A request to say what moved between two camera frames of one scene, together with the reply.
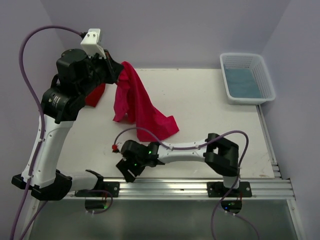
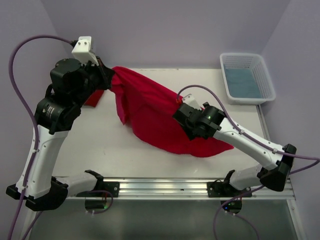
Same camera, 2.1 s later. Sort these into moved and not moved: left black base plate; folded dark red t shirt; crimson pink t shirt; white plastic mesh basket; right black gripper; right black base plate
Moved: right black gripper; crimson pink t shirt
Not moved: left black base plate; right black base plate; folded dark red t shirt; white plastic mesh basket
